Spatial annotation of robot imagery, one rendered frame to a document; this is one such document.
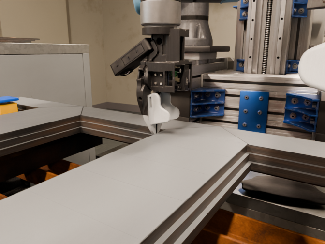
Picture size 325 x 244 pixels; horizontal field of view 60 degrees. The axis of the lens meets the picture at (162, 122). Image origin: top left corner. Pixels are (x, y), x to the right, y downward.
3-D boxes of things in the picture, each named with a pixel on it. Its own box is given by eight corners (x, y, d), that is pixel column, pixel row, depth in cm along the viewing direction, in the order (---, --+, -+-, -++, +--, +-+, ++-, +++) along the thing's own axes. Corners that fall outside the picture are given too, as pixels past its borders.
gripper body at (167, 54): (172, 97, 50) (173, 25, 47) (134, 92, 55) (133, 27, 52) (192, 91, 56) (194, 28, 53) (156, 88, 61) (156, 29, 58)
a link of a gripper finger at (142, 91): (143, 116, 54) (142, 70, 52) (137, 115, 55) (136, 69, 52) (156, 112, 58) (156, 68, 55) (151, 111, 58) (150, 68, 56)
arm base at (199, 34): (181, 46, 112) (181, 20, 110) (218, 46, 105) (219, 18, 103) (163, 46, 99) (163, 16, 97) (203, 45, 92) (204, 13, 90)
